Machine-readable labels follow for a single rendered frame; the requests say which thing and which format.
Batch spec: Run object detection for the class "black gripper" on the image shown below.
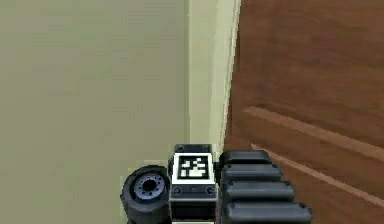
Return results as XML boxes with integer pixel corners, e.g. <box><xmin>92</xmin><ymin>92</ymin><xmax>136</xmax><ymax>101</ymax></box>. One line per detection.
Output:
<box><xmin>120</xmin><ymin>165</ymin><xmax>173</xmax><ymax>224</ymax></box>

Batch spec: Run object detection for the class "brown wooden door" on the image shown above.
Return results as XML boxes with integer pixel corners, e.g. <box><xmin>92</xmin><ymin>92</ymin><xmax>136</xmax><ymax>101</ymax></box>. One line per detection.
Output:
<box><xmin>223</xmin><ymin>0</ymin><xmax>384</xmax><ymax>224</ymax></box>

